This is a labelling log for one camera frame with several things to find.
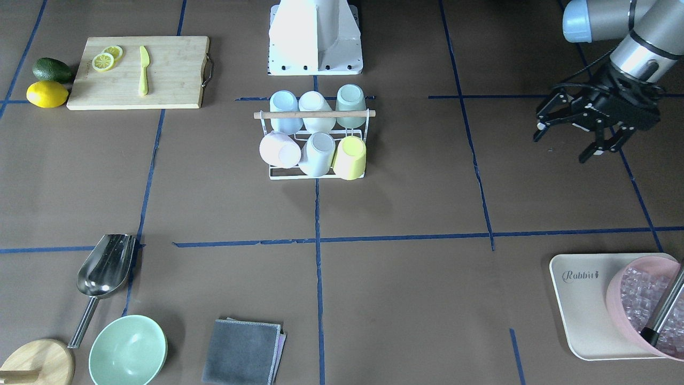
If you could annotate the yellow lemon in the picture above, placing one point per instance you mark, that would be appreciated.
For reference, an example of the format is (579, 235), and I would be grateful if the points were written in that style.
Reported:
(47, 94)

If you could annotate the wooden mug tree stand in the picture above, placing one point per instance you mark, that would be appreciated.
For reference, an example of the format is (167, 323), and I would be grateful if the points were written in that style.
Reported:
(43, 361)

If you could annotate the white wire cup rack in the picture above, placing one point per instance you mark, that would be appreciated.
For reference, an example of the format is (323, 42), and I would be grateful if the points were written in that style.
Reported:
(338, 133)

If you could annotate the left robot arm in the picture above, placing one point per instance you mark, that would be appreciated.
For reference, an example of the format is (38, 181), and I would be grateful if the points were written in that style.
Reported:
(650, 35)

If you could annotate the lemon slice back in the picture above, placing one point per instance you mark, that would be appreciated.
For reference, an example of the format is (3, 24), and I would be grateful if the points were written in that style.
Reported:
(115, 51)

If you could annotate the mint green cup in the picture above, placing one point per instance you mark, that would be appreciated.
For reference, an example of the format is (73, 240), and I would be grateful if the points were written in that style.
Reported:
(350, 97)

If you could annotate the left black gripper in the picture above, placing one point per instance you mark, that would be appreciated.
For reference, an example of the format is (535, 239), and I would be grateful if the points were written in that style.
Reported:
(597, 102)

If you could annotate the wooden cutting board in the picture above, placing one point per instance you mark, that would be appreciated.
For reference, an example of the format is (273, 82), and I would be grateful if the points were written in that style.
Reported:
(155, 72)

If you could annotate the light blue cup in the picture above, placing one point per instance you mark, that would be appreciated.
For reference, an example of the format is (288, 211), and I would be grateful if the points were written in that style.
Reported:
(285, 101)

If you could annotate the yellow cup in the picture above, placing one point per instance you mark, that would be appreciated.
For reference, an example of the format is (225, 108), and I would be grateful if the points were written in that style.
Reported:
(349, 162)

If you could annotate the metal scoop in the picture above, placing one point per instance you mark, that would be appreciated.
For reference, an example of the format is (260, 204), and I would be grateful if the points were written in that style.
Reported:
(102, 273)

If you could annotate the grey folded cloth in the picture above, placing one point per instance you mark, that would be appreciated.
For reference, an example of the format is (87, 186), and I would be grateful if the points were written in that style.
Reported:
(243, 352)

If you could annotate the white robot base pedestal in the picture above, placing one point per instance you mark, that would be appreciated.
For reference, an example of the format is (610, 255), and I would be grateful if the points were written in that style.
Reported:
(315, 38)

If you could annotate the green bowl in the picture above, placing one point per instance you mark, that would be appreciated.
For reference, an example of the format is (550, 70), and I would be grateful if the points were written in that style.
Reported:
(130, 350)

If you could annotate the pink bowl with ice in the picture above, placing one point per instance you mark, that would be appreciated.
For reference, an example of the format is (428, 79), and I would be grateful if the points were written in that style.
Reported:
(632, 297)

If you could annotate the pink cup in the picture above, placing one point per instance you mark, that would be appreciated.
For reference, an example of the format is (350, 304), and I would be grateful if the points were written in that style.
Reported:
(279, 150)

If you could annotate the grey cup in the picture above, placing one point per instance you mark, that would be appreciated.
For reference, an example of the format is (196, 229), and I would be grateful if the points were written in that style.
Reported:
(317, 155)

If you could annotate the green avocado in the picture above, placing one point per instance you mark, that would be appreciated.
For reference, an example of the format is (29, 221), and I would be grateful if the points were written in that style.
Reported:
(49, 69)

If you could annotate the white cup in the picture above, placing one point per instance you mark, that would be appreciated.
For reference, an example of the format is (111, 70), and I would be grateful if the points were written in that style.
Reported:
(312, 101)

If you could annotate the beige tray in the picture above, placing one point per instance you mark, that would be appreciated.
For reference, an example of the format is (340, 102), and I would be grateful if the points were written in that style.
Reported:
(581, 285)

